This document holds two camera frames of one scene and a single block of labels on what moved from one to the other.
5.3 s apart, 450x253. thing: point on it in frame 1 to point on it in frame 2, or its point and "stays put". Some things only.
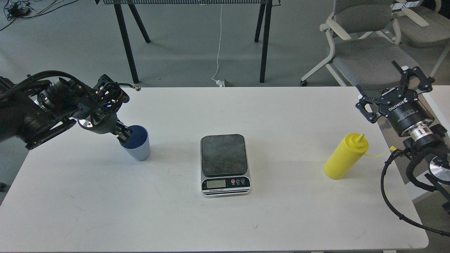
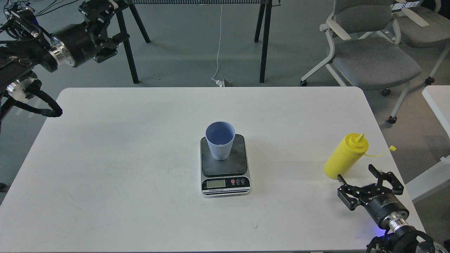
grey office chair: [366, 40] stays put
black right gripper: [407, 114] to [381, 204]
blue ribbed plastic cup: [139, 146] to [220, 135]
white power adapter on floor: [220, 83] stays put
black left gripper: [108, 96] to [79, 45]
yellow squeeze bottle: [353, 148] stays put
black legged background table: [268, 4] stays put
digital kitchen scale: [224, 167] stays put
